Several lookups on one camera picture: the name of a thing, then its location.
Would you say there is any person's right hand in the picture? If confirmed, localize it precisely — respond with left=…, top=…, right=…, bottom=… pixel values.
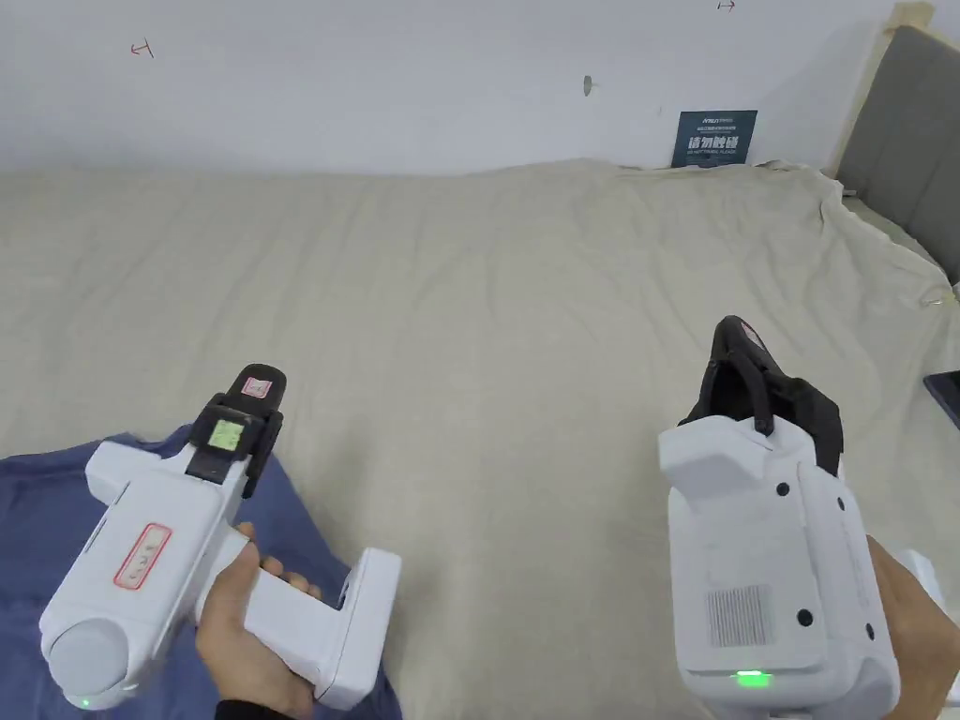
left=865, top=533, right=960, bottom=720

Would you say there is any dark blue garment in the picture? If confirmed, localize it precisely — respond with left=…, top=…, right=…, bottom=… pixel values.
left=0, top=430, right=404, bottom=720

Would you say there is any bed with beige sheet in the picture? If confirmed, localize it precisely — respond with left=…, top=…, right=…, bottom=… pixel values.
left=0, top=157, right=960, bottom=720

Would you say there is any dark blue sign card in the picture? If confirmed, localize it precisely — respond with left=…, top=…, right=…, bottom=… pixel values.
left=669, top=110, right=759, bottom=170

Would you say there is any grey padded headboard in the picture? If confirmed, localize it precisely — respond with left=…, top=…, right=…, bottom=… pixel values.
left=824, top=2, right=960, bottom=288

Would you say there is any dark phone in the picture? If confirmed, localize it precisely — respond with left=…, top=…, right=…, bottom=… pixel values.
left=922, top=370, right=960, bottom=431

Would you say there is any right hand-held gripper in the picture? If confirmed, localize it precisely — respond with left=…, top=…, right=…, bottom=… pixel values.
left=658, top=314, right=903, bottom=720

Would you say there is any person's left hand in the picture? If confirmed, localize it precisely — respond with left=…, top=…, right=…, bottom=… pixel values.
left=194, top=520, right=325, bottom=718

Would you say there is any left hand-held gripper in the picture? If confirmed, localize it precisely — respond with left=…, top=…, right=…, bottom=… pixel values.
left=38, top=365, right=403, bottom=711

